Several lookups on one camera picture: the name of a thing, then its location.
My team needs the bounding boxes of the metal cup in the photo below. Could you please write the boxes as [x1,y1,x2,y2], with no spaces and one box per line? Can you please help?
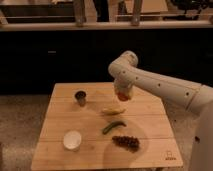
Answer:
[75,91,86,107]

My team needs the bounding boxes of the red apple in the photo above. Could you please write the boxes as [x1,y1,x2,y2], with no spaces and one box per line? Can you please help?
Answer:
[117,92,130,101]

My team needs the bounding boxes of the white bowl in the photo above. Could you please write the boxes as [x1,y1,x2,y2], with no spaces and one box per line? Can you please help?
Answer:
[63,131,82,151]

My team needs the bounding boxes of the left metal post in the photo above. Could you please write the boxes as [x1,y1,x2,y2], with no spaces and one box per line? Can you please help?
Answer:
[73,0,86,27]

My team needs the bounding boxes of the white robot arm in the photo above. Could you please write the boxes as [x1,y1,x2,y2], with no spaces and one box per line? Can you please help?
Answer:
[108,51,213,171]

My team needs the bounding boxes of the dark grape bunch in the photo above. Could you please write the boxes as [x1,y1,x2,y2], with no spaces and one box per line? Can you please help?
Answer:
[112,136,140,152]

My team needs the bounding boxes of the right metal post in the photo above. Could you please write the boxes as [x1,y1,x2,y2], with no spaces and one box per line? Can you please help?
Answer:
[131,0,143,26]

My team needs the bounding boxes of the yellow banana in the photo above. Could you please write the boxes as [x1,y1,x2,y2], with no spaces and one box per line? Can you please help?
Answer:
[101,107,126,115]

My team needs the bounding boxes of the long wooden counter shelf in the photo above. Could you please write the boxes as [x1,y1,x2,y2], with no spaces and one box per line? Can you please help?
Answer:
[0,20,213,31]

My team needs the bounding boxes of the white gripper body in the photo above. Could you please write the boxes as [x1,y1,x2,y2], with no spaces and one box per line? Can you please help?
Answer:
[114,79,133,99]

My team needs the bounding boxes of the metal post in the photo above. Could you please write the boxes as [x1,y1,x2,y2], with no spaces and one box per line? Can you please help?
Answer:
[73,0,86,27]
[131,0,143,26]

